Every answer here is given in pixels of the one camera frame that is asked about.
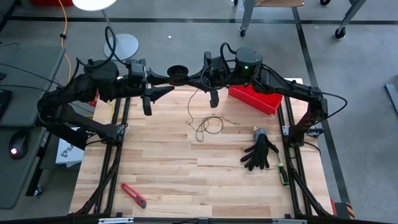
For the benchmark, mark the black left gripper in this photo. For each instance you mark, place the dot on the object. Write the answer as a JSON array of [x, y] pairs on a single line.
[[130, 91]]

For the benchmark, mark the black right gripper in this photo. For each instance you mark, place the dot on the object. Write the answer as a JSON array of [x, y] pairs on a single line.
[[222, 84]]

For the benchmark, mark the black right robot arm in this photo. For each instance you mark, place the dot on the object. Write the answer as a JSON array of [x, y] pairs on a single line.
[[286, 90]]

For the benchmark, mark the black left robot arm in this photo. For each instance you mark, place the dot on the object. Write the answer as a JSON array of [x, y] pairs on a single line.
[[68, 90]]

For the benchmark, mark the red plastic bin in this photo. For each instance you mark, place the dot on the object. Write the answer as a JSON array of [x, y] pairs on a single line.
[[258, 99]]

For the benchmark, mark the red clamp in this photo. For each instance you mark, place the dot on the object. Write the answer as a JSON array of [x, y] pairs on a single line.
[[333, 207], [94, 99]]

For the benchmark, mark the grey cart with wooden shelf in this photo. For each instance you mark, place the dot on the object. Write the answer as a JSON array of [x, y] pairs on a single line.
[[247, 18]]

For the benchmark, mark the black work glove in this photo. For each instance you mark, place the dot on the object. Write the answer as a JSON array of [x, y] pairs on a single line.
[[259, 152]]

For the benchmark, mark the white printed box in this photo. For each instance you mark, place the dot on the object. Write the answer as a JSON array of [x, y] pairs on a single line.
[[70, 154]]

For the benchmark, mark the red utility knife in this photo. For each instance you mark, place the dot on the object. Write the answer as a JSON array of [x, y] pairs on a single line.
[[133, 195]]

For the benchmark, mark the white round floor lamp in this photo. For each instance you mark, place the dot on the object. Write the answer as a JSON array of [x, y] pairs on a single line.
[[93, 3]]

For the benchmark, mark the grey desk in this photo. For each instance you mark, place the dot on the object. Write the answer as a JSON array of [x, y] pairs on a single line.
[[31, 56]]

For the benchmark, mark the red floor object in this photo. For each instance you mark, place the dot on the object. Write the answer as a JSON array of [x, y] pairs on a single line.
[[51, 2]]

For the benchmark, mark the black computer mouse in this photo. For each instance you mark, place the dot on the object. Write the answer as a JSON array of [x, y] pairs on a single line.
[[18, 146]]

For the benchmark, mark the grey floor bar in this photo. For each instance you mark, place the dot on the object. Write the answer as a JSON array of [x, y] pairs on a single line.
[[392, 99]]

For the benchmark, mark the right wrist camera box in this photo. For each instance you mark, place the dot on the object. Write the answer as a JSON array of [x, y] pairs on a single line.
[[217, 70]]

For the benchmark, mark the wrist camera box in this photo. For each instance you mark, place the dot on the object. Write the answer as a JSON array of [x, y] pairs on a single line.
[[136, 73], [217, 70]]

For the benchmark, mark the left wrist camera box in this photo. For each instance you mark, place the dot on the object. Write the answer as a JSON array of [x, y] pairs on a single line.
[[136, 73]]

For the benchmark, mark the black aluminium table frame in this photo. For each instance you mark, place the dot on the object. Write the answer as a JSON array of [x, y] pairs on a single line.
[[126, 112]]

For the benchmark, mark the black table-level camera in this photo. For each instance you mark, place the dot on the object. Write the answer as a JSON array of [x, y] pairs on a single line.
[[202, 221]]

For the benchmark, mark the silver frame bracket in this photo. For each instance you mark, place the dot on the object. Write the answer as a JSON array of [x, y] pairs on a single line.
[[116, 221], [289, 221]]

